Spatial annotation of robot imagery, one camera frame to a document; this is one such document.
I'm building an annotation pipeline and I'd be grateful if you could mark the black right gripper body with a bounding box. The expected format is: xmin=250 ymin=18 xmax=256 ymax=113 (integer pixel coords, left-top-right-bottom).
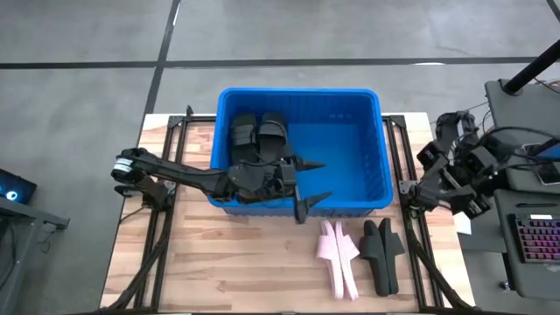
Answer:
xmin=452 ymin=142 xmax=498 ymax=179

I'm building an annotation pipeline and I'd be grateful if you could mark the grey side desk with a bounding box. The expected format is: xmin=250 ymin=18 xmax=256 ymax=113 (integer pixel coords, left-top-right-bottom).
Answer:
xmin=484 ymin=78 xmax=560 ymax=196
xmin=454 ymin=192 xmax=560 ymax=303

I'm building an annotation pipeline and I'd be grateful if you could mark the black pole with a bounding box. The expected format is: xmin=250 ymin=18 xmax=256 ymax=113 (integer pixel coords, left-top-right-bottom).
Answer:
xmin=501 ymin=38 xmax=560 ymax=95

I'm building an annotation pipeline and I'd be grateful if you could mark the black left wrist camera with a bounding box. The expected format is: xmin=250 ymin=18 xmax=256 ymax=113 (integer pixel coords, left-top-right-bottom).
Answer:
xmin=276 ymin=164 xmax=298 ymax=187

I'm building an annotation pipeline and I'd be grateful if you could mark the white paper sheet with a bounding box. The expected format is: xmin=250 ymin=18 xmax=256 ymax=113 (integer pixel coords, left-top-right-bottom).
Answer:
xmin=452 ymin=212 xmax=473 ymax=236

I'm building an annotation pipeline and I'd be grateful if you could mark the black aluminium frame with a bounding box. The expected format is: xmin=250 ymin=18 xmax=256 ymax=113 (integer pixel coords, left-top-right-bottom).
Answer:
xmin=94 ymin=104 xmax=487 ymax=315

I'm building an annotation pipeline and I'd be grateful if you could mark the grey metal desk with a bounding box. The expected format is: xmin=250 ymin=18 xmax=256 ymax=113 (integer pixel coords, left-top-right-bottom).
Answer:
xmin=0 ymin=196 xmax=71 ymax=315

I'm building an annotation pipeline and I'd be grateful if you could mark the blue plastic bin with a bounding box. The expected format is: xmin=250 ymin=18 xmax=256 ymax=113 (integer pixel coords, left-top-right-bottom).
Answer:
xmin=207 ymin=87 xmax=395 ymax=219

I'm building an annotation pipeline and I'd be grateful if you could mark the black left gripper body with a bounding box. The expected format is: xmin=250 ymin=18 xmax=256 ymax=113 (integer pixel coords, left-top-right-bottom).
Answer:
xmin=226 ymin=159 xmax=301 ymax=206

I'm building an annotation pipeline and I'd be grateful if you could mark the blue-screen tablet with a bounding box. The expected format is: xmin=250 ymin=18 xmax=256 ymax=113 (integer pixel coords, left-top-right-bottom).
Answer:
xmin=540 ymin=137 xmax=560 ymax=163

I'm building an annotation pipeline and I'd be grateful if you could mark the silver smartphone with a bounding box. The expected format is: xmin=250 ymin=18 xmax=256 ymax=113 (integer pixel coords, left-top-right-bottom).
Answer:
xmin=521 ymin=142 xmax=560 ymax=186

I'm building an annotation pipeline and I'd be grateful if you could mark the backlit black keyboard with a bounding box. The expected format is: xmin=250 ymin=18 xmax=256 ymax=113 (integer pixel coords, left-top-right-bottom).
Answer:
xmin=514 ymin=213 xmax=560 ymax=264

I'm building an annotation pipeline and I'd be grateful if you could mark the black computer with glowing ring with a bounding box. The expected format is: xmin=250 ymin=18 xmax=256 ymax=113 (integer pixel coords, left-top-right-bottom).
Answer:
xmin=0 ymin=168 xmax=39 ymax=206

